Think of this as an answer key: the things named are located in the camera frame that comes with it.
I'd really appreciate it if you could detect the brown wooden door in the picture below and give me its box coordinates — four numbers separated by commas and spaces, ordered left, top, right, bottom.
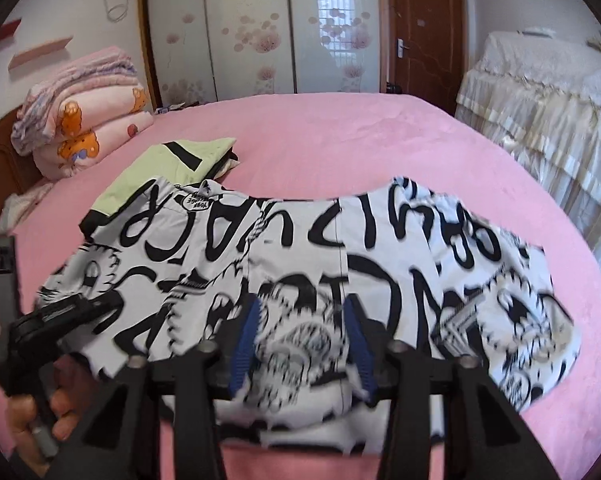
383, 0, 470, 117

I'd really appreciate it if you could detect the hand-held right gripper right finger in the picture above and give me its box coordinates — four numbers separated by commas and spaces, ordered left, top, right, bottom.
343, 295, 546, 480

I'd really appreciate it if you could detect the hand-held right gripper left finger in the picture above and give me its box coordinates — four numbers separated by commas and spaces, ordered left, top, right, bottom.
45, 297, 264, 480

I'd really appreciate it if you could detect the folded purple pink blanket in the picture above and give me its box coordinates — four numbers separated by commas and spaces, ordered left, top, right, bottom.
10, 45, 142, 157

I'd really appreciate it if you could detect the person's left hand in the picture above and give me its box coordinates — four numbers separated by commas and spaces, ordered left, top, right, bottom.
5, 357, 97, 445

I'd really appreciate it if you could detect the wooden headboard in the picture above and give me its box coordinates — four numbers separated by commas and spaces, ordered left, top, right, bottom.
0, 105, 47, 233

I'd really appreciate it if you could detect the white black graffiti print jacket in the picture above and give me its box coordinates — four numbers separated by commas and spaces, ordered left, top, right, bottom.
35, 175, 581, 457

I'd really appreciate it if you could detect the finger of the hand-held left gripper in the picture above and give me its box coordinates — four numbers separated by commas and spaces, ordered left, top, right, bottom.
0, 232, 17, 317
38, 291, 127, 338

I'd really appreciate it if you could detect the pink bed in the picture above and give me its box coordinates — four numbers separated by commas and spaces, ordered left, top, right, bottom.
0, 92, 601, 480

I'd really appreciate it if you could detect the lace covered furniture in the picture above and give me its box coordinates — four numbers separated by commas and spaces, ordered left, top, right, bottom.
454, 30, 601, 272

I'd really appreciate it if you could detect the floral sliding door wardrobe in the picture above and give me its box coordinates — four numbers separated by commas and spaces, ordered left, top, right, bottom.
138, 0, 392, 107

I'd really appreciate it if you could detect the red wall decoration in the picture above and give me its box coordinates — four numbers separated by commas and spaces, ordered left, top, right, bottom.
0, 17, 24, 42

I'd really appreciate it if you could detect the pink cartoon bear quilt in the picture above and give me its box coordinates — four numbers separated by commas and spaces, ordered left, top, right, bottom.
30, 85, 154, 182

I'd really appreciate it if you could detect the folded green black garment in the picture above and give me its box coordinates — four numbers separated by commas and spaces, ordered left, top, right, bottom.
83, 137, 241, 237

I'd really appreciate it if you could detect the pink floral cloth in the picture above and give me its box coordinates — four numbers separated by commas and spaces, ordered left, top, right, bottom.
1, 179, 57, 233

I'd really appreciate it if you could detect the pink wall shelf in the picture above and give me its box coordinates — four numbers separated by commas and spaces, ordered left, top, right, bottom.
8, 35, 76, 69

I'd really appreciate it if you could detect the white wall cable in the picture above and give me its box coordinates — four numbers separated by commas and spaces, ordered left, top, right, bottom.
102, 0, 132, 24

